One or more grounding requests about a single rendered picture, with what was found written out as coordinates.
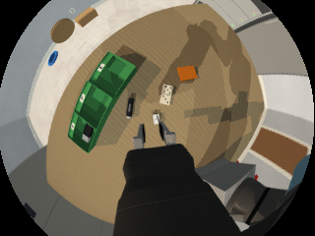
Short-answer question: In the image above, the green rack of three bins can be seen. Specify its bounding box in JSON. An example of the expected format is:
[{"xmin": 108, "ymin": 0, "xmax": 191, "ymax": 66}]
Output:
[{"xmin": 67, "ymin": 51, "xmax": 137, "ymax": 153}]

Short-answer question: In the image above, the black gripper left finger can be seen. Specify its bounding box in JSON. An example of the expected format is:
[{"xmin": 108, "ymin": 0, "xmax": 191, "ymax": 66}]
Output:
[{"xmin": 133, "ymin": 124, "xmax": 146, "ymax": 149}]

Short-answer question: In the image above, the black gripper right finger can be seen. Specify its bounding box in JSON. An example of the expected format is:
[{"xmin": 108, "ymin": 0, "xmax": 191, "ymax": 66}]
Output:
[{"xmin": 158, "ymin": 122, "xmax": 176, "ymax": 146}]

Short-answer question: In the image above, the beige domino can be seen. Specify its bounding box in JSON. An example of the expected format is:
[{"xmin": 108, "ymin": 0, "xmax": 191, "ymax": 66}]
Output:
[{"xmin": 159, "ymin": 84, "xmax": 173, "ymax": 105}]

